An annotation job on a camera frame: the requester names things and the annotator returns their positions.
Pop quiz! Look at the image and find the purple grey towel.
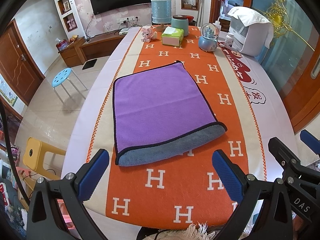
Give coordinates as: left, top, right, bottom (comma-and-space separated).
112, 61, 227, 167

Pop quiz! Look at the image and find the pale pink tablecloth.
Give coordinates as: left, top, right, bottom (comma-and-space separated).
60, 26, 301, 240

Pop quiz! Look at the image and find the orange H pattern blanket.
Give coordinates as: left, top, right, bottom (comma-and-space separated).
85, 27, 266, 229

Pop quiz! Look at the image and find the yellow plastic stool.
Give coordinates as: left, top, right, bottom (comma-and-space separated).
23, 137, 66, 180

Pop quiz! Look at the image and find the white storage box appliance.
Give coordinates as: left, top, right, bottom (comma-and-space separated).
227, 7, 273, 57

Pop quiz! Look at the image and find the white pill bottle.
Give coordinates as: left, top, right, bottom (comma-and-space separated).
224, 33, 234, 49

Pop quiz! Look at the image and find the blue round stool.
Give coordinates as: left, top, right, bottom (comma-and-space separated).
51, 68, 88, 106

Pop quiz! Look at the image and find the blue snow globe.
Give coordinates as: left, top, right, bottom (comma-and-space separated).
198, 23, 218, 53

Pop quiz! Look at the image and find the white squeeze bottle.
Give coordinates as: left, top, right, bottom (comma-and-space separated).
213, 20, 221, 36

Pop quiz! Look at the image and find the brown wooden door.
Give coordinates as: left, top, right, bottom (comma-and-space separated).
1, 20, 44, 105

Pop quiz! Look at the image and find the black floor scale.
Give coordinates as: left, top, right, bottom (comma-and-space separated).
82, 59, 97, 70

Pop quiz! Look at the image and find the green tissue box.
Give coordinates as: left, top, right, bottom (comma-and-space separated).
161, 26, 184, 47

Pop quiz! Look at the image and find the wooden TV cabinet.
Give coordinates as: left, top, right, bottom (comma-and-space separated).
59, 33, 126, 67

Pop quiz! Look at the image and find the teal canister brown lid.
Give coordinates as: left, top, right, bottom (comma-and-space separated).
171, 15, 189, 37

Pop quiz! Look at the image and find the red tissue box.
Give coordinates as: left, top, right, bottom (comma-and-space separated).
55, 38, 68, 51

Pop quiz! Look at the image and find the pink toy figure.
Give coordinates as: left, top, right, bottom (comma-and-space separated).
141, 27, 157, 43

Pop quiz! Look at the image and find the light blue table lamp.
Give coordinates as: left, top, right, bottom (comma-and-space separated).
151, 0, 172, 32

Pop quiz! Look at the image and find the white set-top box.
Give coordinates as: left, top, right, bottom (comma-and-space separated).
119, 27, 130, 35

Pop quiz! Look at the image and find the black cable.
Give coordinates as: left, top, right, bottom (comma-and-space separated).
0, 100, 32, 207

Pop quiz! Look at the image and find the white wall shelf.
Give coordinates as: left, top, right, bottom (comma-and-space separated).
54, 0, 85, 39

